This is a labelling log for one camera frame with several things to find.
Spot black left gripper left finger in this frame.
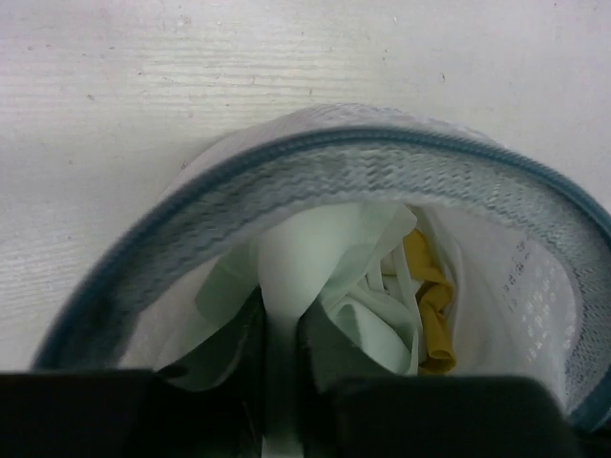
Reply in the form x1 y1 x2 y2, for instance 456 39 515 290
157 288 266 457

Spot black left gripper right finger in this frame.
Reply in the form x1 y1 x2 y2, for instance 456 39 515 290
297 301 390 457

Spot yellow bra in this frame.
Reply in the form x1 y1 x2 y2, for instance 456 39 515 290
403 229 456 375

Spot white mesh laundry bag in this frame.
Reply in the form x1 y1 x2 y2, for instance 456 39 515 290
32 104 610 430

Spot white garment in bag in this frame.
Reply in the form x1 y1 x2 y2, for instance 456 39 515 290
196 202 426 375

